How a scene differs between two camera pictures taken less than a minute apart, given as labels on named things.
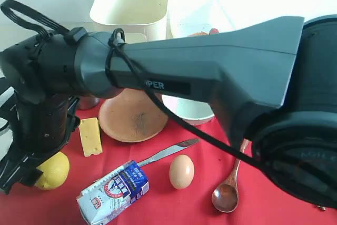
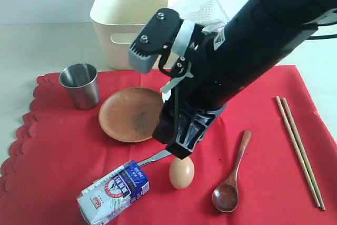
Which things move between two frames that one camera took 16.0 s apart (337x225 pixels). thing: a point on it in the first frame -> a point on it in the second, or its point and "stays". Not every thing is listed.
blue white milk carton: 112,194 stays
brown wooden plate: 131,115 stays
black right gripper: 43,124 -> 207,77
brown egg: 181,172 stays
